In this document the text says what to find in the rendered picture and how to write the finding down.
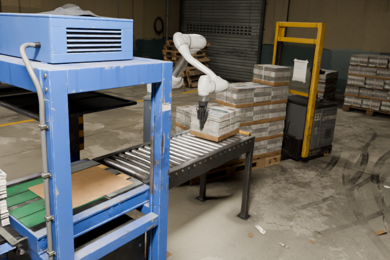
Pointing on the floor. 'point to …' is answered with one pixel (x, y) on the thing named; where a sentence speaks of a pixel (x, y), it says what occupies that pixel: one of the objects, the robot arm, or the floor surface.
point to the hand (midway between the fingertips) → (201, 124)
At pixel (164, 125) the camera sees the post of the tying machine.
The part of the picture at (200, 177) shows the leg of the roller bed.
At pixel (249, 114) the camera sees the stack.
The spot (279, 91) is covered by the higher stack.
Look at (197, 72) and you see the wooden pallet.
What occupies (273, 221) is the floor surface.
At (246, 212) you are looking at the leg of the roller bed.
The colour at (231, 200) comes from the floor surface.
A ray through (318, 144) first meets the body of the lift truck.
